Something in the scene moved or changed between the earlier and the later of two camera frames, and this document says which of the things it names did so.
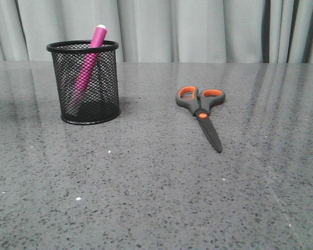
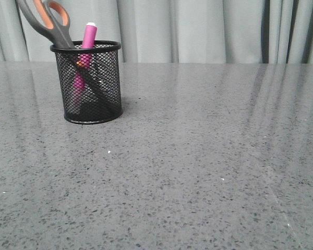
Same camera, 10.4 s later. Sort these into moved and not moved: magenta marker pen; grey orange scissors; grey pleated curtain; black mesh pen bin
Moved: grey orange scissors; magenta marker pen
Not moved: black mesh pen bin; grey pleated curtain
